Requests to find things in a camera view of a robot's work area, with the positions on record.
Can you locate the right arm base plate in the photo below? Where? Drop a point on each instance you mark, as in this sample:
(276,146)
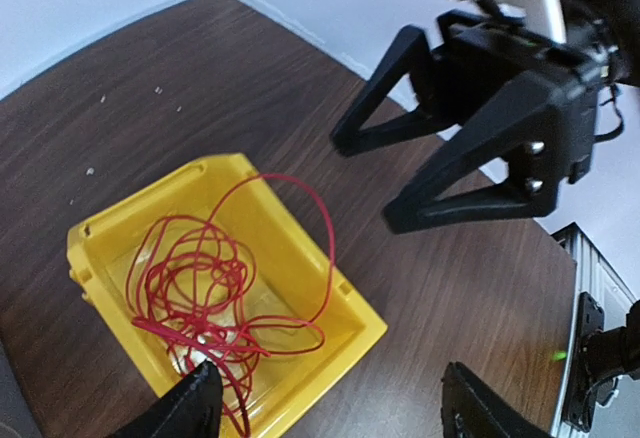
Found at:
(598,358)

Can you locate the yellow plastic bin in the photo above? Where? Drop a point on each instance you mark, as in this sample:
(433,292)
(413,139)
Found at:
(208,264)

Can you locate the grey transparent plastic tub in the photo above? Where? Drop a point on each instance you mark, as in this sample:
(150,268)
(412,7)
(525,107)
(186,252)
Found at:
(16,418)

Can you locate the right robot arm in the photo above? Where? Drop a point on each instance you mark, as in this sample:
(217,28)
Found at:
(603,29)

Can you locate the aluminium front rail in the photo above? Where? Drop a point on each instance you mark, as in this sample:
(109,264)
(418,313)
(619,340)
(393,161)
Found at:
(599,394)

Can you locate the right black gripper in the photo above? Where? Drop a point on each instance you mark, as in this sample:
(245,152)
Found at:
(515,88)

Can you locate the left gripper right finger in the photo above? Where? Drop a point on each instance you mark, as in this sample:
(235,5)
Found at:
(470,408)

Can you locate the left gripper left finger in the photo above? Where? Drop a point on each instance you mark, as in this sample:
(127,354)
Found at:
(192,408)

